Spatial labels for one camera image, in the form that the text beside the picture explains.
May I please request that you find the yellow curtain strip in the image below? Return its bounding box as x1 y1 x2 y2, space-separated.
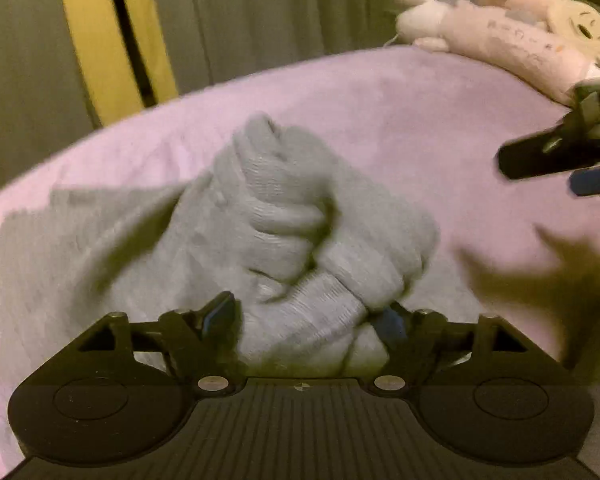
62 0 178 126

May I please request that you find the yellow face plush pillow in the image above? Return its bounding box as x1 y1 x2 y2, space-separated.
547 0 600 68

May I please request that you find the green curtain right panel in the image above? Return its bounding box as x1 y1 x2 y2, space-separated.
155 0 394 93

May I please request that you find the green curtain left panel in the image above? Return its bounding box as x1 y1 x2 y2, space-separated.
0 0 99 188

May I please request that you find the pink bed blanket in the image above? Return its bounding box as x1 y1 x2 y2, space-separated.
0 47 600 477

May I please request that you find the green curtain panel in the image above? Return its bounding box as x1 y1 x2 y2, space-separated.
155 0 394 93
0 0 99 188

